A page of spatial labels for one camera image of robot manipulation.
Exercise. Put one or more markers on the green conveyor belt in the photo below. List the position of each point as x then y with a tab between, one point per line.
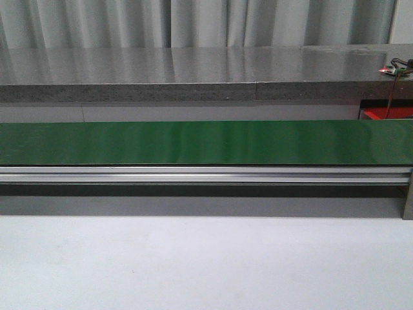
314	142

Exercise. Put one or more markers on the grey stone-top counter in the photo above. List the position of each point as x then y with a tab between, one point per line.
201	74

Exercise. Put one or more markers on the red bin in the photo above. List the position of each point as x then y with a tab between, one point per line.
392	113

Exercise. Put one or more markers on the small circuit board red LED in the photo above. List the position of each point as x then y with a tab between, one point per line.
392	70

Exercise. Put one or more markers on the grey pleated curtain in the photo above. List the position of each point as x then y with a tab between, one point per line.
178	24

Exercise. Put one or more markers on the aluminium conveyor frame rail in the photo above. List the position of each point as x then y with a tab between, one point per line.
208	174

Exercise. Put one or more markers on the grey conveyor support post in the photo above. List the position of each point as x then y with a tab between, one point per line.
408	208

